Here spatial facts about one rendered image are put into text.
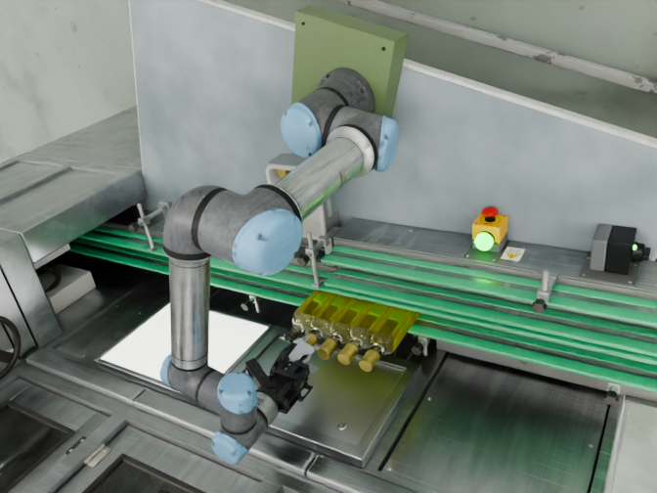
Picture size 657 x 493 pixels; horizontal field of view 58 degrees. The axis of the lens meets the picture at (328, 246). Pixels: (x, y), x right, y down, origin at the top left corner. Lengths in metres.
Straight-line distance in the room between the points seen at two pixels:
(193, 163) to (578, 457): 1.40
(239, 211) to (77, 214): 1.17
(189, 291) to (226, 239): 0.19
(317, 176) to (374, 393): 0.65
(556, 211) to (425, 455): 0.64
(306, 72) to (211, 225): 0.67
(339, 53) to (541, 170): 0.55
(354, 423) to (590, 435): 0.53
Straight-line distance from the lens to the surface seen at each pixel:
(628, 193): 1.46
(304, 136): 1.32
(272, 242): 0.96
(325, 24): 1.48
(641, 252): 1.46
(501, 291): 1.41
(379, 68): 1.44
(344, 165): 1.17
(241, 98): 1.79
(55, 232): 2.05
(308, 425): 1.49
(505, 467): 1.43
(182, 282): 1.12
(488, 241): 1.47
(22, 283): 2.02
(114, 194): 2.17
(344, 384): 1.57
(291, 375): 1.38
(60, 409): 1.87
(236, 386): 1.21
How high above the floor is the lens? 2.07
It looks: 46 degrees down
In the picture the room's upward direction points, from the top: 134 degrees counter-clockwise
